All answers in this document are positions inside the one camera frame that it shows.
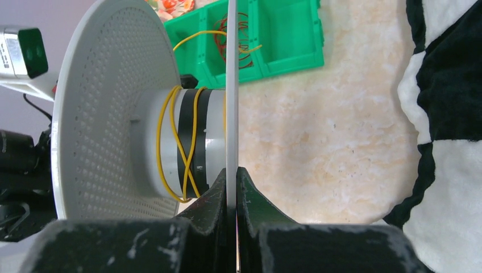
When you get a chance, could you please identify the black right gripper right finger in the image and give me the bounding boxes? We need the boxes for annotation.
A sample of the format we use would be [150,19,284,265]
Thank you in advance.
[236,167,295,272]

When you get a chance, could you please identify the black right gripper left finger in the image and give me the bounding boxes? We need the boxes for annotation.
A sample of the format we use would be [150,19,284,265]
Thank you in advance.
[174,169,228,272]

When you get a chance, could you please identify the yellow wire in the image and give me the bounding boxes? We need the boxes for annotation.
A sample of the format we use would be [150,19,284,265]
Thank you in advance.
[155,30,264,204]

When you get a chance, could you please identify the white perforated cable spool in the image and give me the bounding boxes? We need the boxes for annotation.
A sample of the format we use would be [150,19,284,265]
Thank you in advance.
[51,1,238,220]

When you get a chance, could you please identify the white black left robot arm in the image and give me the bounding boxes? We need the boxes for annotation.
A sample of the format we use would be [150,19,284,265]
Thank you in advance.
[1,126,57,243]

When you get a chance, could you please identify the green plastic divided bin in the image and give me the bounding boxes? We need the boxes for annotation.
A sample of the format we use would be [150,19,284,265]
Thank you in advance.
[164,1,324,89]

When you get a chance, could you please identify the orange floral cloth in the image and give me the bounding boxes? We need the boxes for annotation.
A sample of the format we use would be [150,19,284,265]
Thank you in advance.
[146,0,196,22]

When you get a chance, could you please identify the black white checkered pillow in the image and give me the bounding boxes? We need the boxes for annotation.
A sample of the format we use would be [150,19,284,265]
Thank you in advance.
[381,1,481,272]

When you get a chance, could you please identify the red wire coil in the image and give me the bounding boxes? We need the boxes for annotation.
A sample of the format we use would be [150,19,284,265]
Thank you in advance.
[213,12,255,70]

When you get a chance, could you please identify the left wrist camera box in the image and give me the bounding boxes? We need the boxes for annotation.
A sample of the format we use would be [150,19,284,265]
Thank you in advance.
[1,25,48,79]

